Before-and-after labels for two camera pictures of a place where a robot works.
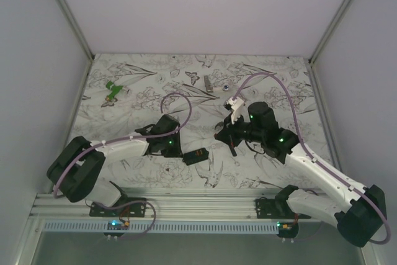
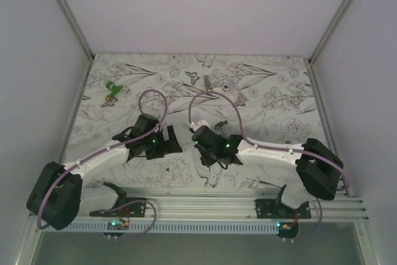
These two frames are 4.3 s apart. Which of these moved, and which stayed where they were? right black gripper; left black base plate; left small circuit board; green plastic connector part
Moved: right black gripper
Stayed: green plastic connector part; left small circuit board; left black base plate
